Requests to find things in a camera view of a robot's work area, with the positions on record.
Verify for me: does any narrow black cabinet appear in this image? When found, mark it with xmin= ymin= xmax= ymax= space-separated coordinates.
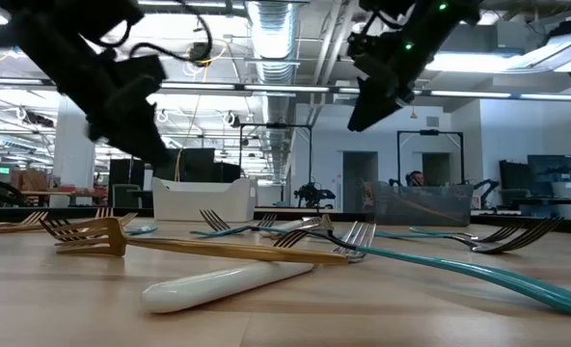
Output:
xmin=107 ymin=158 xmax=146 ymax=209

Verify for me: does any white-handled silver fork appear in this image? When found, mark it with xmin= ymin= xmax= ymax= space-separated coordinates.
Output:
xmin=258 ymin=219 xmax=323 ymax=238
xmin=139 ymin=221 xmax=377 ymax=314

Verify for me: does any black gantry frame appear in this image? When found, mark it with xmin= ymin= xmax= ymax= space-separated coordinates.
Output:
xmin=395 ymin=128 xmax=466 ymax=187

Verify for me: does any white plastic bin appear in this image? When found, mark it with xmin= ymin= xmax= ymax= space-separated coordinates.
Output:
xmin=150 ymin=176 xmax=258 ymax=224

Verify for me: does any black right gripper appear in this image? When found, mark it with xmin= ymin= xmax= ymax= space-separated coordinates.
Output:
xmin=346 ymin=21 xmax=453 ymax=132

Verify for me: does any translucent grey plastic bin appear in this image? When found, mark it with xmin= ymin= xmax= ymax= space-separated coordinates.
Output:
xmin=362 ymin=180 xmax=476 ymax=227

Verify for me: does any grey door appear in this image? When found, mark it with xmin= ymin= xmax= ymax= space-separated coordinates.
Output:
xmin=421 ymin=151 xmax=452 ymax=187
xmin=341 ymin=150 xmax=380 ymax=214

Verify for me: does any black ceiling-hung device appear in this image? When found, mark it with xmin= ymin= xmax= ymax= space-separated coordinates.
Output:
xmin=187 ymin=40 xmax=213 ymax=67

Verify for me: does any long ceiling light strip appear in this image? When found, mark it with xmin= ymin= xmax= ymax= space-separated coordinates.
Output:
xmin=338 ymin=87 xmax=571 ymax=102
xmin=0 ymin=76 xmax=333 ymax=97

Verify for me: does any silver spiral air duct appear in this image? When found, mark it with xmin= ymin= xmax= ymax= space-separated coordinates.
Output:
xmin=244 ymin=0 xmax=300 ymax=182

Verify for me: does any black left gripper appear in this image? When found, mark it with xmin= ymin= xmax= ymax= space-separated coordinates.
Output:
xmin=19 ymin=42 xmax=176 ymax=169

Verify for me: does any white square column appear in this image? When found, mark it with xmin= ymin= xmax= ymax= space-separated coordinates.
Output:
xmin=52 ymin=93 xmax=97 ymax=208

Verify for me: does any grey-green chair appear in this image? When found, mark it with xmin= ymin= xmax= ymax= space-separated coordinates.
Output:
xmin=112 ymin=183 xmax=143 ymax=209

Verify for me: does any wide black cabinet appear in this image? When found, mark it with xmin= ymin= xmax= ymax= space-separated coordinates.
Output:
xmin=153 ymin=147 xmax=242 ymax=183

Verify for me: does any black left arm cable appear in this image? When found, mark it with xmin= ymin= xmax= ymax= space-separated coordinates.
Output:
xmin=87 ymin=0 xmax=214 ymax=64

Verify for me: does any dark computer monitor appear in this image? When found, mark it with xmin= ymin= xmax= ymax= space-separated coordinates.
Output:
xmin=527 ymin=153 xmax=571 ymax=199

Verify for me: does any brown cardboard box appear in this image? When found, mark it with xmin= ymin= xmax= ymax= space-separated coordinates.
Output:
xmin=9 ymin=168 xmax=50 ymax=193

